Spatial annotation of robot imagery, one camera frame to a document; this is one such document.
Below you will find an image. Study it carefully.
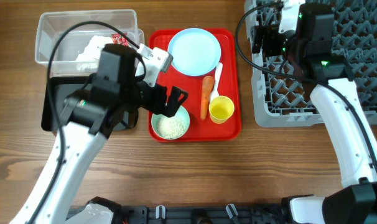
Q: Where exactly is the green bowl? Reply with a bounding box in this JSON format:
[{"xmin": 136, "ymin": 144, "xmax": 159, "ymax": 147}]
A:
[{"xmin": 151, "ymin": 106, "xmax": 190, "ymax": 140}]

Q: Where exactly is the white rice pile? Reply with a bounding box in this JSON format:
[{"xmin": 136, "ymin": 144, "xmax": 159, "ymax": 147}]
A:
[{"xmin": 157, "ymin": 116, "xmax": 186, "ymax": 139}]

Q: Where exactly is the red snack wrapper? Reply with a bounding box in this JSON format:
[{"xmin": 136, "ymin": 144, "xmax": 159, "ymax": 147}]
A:
[{"xmin": 111, "ymin": 34, "xmax": 129, "ymax": 46}]

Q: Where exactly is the white tissue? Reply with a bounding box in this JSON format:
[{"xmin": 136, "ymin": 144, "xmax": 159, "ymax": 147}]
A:
[{"xmin": 75, "ymin": 35, "xmax": 113, "ymax": 72}]

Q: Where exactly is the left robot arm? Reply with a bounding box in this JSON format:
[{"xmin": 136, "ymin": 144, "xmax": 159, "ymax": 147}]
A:
[{"xmin": 12, "ymin": 44, "xmax": 188, "ymax": 223}]

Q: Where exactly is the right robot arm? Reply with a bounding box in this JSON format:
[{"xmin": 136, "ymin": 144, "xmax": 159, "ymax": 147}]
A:
[{"xmin": 242, "ymin": 1, "xmax": 377, "ymax": 223}]

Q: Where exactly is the grey dishwasher rack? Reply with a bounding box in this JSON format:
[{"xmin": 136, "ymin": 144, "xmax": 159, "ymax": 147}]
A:
[{"xmin": 239, "ymin": 1, "xmax": 377, "ymax": 128}]

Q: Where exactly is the orange carrot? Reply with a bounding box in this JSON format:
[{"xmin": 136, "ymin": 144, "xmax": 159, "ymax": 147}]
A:
[{"xmin": 200, "ymin": 76, "xmax": 214, "ymax": 120}]

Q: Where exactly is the white plastic spoon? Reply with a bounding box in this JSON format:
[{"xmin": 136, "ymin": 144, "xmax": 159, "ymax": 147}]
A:
[{"xmin": 210, "ymin": 62, "xmax": 223, "ymax": 101}]

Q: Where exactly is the red serving tray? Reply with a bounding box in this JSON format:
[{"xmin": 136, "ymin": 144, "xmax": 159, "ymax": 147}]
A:
[{"xmin": 157, "ymin": 28, "xmax": 241, "ymax": 142}]

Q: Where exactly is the yellow plastic cup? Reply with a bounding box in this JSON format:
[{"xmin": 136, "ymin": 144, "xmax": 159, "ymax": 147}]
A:
[{"xmin": 208, "ymin": 96, "xmax": 235, "ymax": 124}]

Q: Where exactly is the large light blue plate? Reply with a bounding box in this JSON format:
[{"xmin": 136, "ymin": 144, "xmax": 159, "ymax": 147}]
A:
[{"xmin": 167, "ymin": 28, "xmax": 221, "ymax": 77}]

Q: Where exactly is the black plastic tray bin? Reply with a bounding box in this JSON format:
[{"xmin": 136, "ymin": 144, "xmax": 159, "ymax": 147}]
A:
[{"xmin": 41, "ymin": 76, "xmax": 139, "ymax": 132}]

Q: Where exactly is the clear plastic bin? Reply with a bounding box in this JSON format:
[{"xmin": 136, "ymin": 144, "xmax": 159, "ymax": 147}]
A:
[{"xmin": 35, "ymin": 9, "xmax": 145, "ymax": 76}]

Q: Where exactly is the right black cable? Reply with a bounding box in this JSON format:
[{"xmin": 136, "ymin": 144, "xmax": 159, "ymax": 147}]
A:
[{"xmin": 235, "ymin": 1, "xmax": 377, "ymax": 200}]

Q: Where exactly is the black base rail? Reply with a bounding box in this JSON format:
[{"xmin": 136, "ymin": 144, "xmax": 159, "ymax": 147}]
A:
[{"xmin": 67, "ymin": 203, "xmax": 301, "ymax": 224}]

